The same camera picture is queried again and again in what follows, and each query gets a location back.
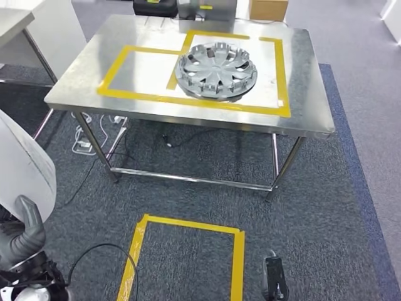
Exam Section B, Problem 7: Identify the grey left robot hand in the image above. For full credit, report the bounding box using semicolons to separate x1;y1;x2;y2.
0;195;47;271

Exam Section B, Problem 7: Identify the white curved plastic part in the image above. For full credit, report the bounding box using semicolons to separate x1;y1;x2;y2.
0;108;58;224

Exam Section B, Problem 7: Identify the stainless steel workbench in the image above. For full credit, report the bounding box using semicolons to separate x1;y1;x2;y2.
44;14;335;204

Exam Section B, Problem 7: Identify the white back table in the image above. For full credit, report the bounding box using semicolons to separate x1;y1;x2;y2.
169;0;290;26

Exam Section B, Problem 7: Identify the grey plastic wheel cover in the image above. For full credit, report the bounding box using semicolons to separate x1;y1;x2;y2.
174;41;259;102

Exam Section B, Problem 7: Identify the white desk with metal legs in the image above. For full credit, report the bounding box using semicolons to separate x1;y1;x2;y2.
0;0;87;140

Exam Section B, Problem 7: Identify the silver laptop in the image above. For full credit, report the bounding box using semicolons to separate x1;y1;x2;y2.
177;0;237;21

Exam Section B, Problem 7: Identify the black equipment case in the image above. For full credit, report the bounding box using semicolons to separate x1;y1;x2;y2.
133;0;179;18

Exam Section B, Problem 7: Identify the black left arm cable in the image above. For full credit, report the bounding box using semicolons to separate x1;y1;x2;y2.
67;243;139;301

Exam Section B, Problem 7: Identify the white power cable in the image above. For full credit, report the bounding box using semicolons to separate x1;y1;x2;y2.
71;112;129;157

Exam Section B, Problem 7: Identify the worn yellow floor tape square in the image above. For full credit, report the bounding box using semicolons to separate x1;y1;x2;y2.
116;214;246;301

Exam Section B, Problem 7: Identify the white display plinth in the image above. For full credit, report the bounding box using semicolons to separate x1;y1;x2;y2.
380;0;401;45

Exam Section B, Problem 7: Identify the brown cardboard box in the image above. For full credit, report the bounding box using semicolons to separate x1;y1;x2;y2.
249;0;289;23

